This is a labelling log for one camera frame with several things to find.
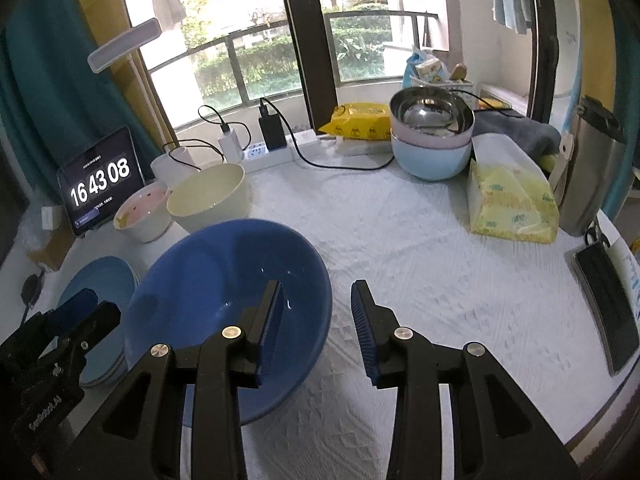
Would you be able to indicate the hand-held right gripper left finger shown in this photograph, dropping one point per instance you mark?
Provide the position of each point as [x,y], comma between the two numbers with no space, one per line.
[272,325]

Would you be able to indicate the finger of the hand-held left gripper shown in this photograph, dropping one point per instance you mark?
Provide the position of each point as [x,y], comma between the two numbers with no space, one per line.
[100,322]
[75,307]

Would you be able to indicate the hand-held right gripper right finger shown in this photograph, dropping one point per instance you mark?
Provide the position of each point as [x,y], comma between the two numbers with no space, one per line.
[362,330]

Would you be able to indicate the blue plate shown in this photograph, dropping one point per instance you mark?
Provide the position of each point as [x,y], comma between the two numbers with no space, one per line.
[100,275]

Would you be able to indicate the large blue bowl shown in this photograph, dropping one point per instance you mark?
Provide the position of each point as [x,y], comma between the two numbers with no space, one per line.
[210,270]

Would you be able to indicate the pink speckled bowl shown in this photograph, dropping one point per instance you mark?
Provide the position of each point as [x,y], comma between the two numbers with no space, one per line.
[145,225]

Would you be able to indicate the cream bowl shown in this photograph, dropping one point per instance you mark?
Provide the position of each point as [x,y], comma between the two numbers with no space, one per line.
[220,210]

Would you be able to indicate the black round puck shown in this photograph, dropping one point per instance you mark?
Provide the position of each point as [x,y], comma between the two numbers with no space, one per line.
[31,287]

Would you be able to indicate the cardboard box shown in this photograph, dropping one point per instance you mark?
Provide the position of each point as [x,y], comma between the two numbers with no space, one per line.
[55,250]

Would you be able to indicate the small white box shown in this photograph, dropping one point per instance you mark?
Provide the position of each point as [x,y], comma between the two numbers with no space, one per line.
[51,218]

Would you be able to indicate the tablet with clock display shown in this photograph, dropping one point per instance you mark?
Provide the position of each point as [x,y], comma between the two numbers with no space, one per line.
[100,180]

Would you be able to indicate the white charger plug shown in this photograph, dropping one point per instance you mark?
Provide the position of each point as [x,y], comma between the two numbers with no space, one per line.
[230,147]

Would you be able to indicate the white power strip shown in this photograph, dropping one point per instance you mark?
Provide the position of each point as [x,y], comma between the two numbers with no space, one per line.
[300,139]

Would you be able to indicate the black charger block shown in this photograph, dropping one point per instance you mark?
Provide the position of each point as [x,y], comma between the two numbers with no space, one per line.
[271,130]

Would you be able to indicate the yellow tissue pack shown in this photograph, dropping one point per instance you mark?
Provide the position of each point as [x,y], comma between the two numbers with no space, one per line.
[510,200]

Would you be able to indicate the yellow wet wipes pack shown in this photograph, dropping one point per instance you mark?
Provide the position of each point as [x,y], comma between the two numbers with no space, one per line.
[357,120]

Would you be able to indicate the teal curtain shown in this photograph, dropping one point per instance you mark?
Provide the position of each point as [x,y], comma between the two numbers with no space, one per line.
[50,85]
[620,185]

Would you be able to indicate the stainless steel bowl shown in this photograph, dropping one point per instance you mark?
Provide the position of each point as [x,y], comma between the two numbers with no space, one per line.
[430,110]

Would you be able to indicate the grey cloth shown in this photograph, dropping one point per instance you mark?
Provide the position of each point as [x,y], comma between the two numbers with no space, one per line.
[525,132]

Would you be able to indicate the blue plastic bag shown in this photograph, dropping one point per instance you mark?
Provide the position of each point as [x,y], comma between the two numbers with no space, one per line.
[411,67]

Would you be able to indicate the white desk lamp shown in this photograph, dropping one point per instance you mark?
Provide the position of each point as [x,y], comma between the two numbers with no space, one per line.
[95,0]
[125,45]

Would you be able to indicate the stainless steel thermos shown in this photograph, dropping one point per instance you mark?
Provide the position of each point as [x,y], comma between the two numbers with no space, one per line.
[595,175]

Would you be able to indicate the dark window frame post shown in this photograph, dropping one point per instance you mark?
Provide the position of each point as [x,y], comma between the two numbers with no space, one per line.
[310,45]

